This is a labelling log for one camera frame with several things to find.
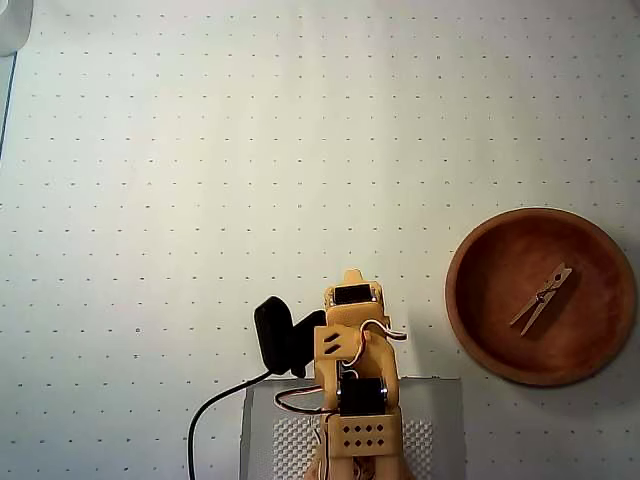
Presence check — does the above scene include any wooden clothespin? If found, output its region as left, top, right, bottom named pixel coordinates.
left=508, top=262, right=575, bottom=338

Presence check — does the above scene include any black webcam cable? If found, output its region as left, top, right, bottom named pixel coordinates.
left=186, top=369, right=275, bottom=480

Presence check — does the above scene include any white red servo wire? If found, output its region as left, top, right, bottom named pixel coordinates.
left=274, top=385, right=344, bottom=417
left=355, top=319, right=409, bottom=371

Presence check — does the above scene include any yellow gripper body with servo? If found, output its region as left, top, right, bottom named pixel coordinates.
left=322, top=268, right=393, bottom=331

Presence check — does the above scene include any grey base plate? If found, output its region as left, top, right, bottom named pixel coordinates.
left=241, top=375, right=464, bottom=480

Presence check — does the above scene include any black webcam with mount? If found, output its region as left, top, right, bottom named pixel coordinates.
left=253, top=295, right=328, bottom=379

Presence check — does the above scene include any white blurry object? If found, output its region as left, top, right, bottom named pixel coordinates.
left=0, top=0, right=34, bottom=58

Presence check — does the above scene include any white textured mat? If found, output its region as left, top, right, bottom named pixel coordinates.
left=271, top=418, right=436, bottom=480

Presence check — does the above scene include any brown wooden bowl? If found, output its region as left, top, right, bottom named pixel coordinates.
left=444, top=207, right=637, bottom=388

